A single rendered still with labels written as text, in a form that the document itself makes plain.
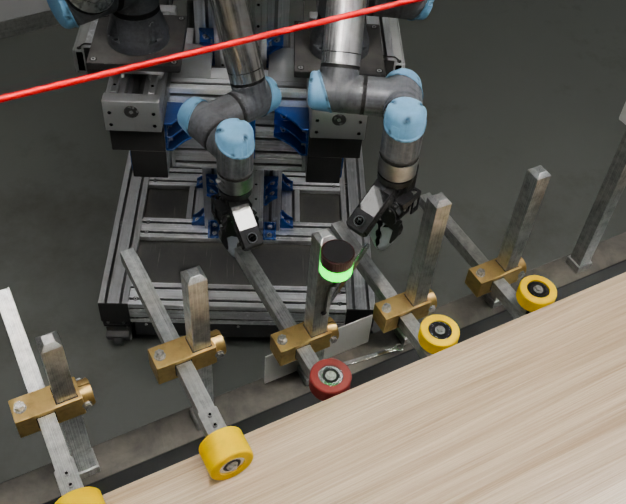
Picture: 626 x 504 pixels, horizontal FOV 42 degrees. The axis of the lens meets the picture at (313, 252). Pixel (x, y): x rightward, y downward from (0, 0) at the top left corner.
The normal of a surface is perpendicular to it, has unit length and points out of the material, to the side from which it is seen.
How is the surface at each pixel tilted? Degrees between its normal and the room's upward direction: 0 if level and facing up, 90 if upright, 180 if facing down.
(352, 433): 0
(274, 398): 0
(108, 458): 0
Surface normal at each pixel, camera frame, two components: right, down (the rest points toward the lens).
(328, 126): 0.02, 0.74
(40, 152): 0.06, -0.67
